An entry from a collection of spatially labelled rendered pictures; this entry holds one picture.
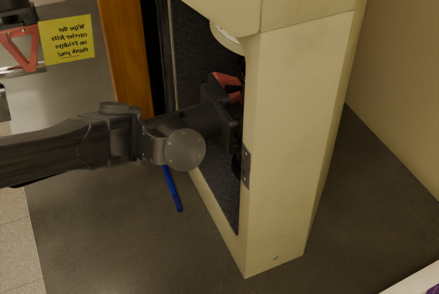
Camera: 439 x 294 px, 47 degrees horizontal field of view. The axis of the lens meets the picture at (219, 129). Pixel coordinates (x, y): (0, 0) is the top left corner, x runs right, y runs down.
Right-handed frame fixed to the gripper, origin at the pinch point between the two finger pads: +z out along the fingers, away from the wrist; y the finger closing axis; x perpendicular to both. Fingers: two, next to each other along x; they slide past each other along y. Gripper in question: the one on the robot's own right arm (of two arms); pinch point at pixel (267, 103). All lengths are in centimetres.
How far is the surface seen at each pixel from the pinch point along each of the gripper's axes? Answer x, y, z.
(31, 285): 119, 62, -51
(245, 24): -25.2, -13.9, -12.8
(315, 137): -5.9, -14.2, -1.5
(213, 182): 15.7, 0.9, -8.5
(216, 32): -15.0, 0.1, -9.0
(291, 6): -26.1, -14.0, -7.9
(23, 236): 119, 85, -50
